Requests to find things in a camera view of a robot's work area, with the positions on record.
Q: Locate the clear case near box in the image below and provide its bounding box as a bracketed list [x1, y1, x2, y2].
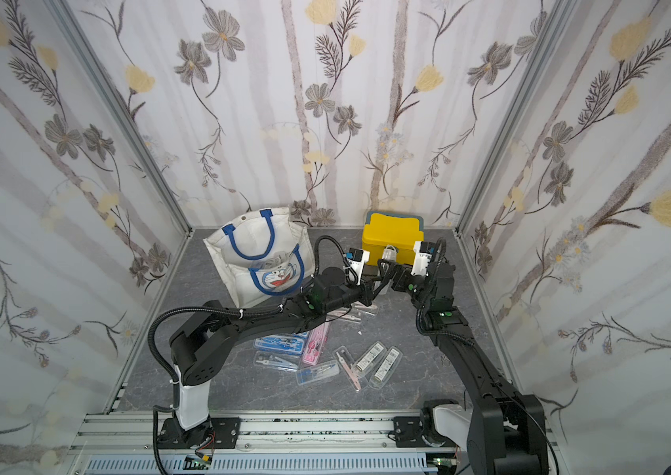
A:
[381, 245, 398, 263]

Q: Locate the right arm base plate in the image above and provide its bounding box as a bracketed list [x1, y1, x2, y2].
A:
[388, 416, 456, 448]

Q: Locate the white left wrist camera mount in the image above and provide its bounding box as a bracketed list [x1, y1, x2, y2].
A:
[345, 247, 370, 285]

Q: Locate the white canvas tote bag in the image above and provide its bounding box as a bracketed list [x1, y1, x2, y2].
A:
[203, 208, 315, 308]

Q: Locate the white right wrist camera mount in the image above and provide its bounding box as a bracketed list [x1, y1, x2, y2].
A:
[411, 241, 436, 277]

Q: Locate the blue compass case lower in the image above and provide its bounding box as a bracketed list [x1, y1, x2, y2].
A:
[254, 334, 307, 356]

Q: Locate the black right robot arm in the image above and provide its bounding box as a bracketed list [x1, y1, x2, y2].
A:
[386, 262, 553, 474]

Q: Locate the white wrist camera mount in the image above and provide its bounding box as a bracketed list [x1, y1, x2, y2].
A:
[411, 241, 436, 277]
[345, 247, 370, 285]

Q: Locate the clear labelled case right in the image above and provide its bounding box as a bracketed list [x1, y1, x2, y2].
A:
[369, 346, 403, 389]

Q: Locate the clear case pink compass lower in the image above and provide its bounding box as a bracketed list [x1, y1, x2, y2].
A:
[327, 310, 362, 324]

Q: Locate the yellow storage box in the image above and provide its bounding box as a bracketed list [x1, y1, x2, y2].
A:
[362, 211, 425, 266]

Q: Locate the clear compass case bottom left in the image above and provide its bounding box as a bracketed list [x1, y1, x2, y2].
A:
[254, 351, 299, 372]

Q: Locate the clear case pink compass upper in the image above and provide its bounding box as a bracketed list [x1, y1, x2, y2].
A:
[353, 303, 378, 314]

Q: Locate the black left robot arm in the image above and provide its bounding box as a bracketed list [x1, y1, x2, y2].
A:
[168, 267, 378, 431]

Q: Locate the clear case pink compass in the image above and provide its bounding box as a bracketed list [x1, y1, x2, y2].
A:
[353, 303, 378, 314]
[334, 346, 362, 392]
[327, 310, 362, 324]

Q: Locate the clear labelled case left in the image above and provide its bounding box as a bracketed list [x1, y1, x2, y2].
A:
[353, 342, 387, 377]

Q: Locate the clear labelled case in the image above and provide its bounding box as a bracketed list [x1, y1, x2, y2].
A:
[369, 346, 403, 389]
[353, 342, 387, 377]

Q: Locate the black corrugated cable conduit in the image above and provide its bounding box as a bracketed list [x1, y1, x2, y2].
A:
[146, 305, 242, 387]

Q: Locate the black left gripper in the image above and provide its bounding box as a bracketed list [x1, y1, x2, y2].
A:
[322, 271, 389, 316]

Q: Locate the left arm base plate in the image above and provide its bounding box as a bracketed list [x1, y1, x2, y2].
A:
[156, 418, 240, 449]

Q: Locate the clear compass case bottom middle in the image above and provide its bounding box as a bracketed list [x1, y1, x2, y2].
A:
[296, 360, 341, 386]

